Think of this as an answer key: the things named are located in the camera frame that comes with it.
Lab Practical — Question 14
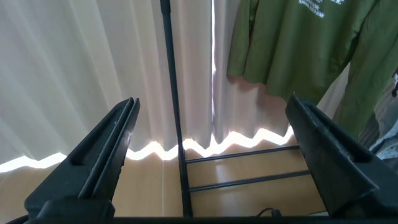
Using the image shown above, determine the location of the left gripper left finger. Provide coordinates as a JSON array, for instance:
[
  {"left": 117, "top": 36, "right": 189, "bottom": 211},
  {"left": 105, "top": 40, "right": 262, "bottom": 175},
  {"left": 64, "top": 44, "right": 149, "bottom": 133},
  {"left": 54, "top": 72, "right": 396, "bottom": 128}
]
[{"left": 24, "top": 97, "right": 141, "bottom": 218}]

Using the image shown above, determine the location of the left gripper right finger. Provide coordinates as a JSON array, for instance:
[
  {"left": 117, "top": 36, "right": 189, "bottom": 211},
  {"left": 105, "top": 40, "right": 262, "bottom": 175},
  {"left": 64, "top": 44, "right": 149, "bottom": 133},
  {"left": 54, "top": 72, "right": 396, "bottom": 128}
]
[{"left": 284, "top": 94, "right": 398, "bottom": 217}]

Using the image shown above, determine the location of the pale grey garment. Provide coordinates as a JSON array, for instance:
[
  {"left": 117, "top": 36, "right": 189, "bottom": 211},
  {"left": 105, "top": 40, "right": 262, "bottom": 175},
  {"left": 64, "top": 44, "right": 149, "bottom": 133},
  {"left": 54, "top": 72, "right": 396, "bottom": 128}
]
[{"left": 369, "top": 119, "right": 398, "bottom": 162}]

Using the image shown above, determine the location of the green printed shirt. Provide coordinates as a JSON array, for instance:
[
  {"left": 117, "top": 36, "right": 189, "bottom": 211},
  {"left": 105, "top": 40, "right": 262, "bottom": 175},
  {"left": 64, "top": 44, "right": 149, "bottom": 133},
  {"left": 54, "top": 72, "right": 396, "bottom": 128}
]
[{"left": 226, "top": 0, "right": 398, "bottom": 140}]

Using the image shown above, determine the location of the white laundry basket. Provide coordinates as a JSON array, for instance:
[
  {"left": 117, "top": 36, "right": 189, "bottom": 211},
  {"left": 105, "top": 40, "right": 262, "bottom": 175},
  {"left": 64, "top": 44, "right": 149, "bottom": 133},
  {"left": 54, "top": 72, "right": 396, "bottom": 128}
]
[{"left": 357, "top": 73, "right": 398, "bottom": 150}]

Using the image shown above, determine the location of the black clothes rack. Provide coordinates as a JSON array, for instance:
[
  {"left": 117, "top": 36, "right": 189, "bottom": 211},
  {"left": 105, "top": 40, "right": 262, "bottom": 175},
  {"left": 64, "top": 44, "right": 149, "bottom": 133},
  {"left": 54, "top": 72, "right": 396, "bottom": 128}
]
[{"left": 159, "top": 0, "right": 312, "bottom": 218}]

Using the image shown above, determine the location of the beige curtain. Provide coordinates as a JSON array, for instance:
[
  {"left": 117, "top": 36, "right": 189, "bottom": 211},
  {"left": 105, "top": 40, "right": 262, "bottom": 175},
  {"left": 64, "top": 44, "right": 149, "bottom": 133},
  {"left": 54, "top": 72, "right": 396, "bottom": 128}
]
[{"left": 0, "top": 0, "right": 352, "bottom": 166}]

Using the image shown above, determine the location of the black cable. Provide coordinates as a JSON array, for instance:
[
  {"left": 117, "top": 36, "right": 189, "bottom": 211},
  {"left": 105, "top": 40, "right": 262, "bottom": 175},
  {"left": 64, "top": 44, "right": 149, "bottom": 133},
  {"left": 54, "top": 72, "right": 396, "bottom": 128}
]
[{"left": 255, "top": 207, "right": 283, "bottom": 218}]

